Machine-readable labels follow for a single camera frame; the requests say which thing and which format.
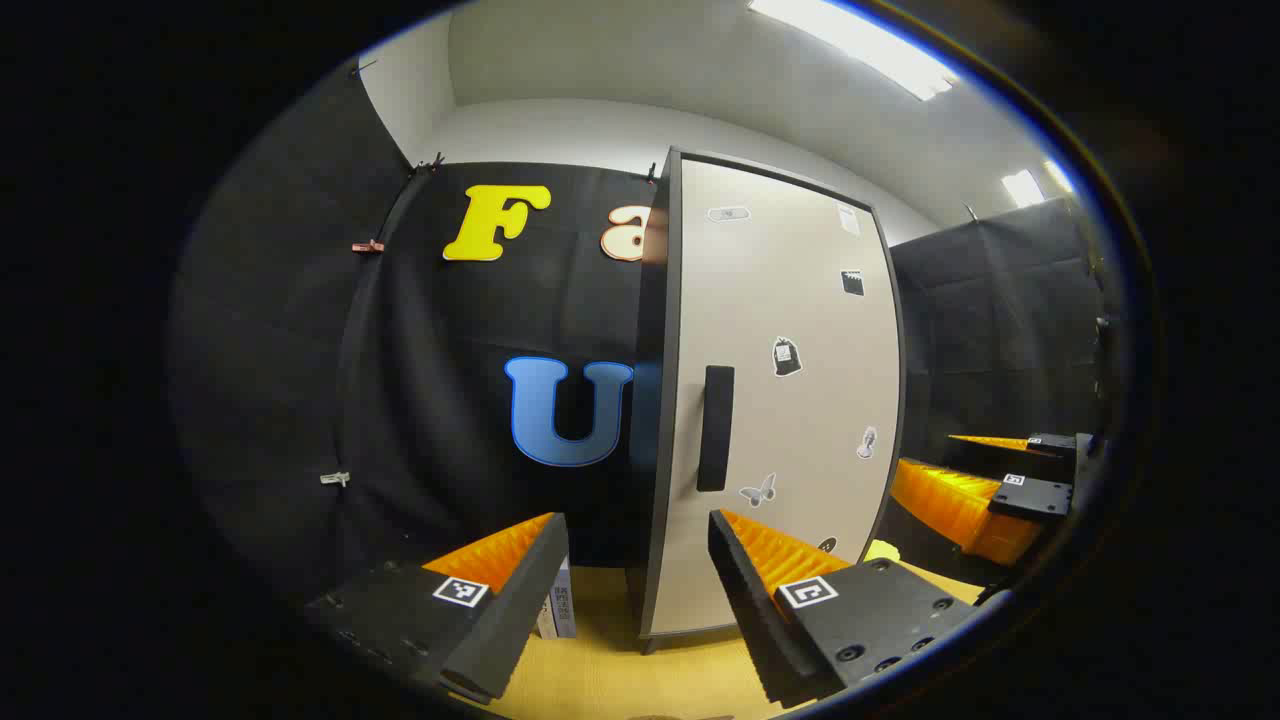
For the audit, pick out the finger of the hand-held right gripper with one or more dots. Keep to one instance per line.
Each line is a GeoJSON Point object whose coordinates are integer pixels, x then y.
{"type": "Point", "coordinates": [1010, 460]}
{"type": "Point", "coordinates": [950, 510]}

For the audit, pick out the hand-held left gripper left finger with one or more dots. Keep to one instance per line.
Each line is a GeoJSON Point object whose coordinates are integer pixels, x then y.
{"type": "Point", "coordinates": [520, 600]}

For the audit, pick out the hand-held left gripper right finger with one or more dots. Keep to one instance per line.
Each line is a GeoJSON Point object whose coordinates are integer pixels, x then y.
{"type": "Point", "coordinates": [745, 600]}

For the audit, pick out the yellow coaster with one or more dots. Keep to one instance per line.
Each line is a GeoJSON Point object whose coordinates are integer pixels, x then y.
{"type": "Point", "coordinates": [880, 550]}

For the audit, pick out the beige cabinet door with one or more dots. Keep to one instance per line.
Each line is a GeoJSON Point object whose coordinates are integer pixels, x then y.
{"type": "Point", "coordinates": [780, 300]}

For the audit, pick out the dark grey cabinet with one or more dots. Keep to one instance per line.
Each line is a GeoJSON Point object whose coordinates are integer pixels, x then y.
{"type": "Point", "coordinates": [650, 480]}

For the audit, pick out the blue book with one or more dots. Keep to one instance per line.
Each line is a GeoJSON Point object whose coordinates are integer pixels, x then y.
{"type": "Point", "coordinates": [560, 605]}

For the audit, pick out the white clip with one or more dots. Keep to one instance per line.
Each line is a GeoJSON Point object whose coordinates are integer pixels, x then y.
{"type": "Point", "coordinates": [335, 479]}

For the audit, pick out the small ceiling light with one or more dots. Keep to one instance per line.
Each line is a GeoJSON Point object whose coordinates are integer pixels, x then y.
{"type": "Point", "coordinates": [1022, 188]}

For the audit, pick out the long ceiling light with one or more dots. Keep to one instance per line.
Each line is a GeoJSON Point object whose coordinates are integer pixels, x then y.
{"type": "Point", "coordinates": [850, 45]}

